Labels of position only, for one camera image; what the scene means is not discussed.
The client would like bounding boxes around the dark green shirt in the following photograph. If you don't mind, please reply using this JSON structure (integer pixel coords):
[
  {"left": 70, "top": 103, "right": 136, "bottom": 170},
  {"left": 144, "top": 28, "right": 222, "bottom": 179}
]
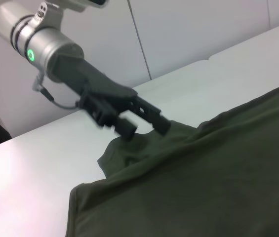
[{"left": 65, "top": 79, "right": 279, "bottom": 237}]

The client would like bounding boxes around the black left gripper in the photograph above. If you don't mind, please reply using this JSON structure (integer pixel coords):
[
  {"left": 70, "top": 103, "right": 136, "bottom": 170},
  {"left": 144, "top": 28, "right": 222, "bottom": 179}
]
[{"left": 47, "top": 52, "right": 172, "bottom": 142}]

